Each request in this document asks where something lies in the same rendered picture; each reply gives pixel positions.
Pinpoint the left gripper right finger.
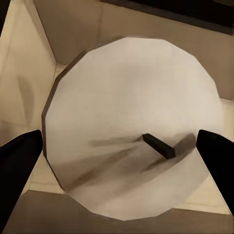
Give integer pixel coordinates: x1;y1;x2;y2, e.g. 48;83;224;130
196;130;234;216

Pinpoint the pillar candle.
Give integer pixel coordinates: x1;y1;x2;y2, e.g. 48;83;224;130
41;35;224;221

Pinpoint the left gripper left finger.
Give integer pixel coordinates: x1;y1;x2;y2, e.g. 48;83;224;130
0;130;43;234

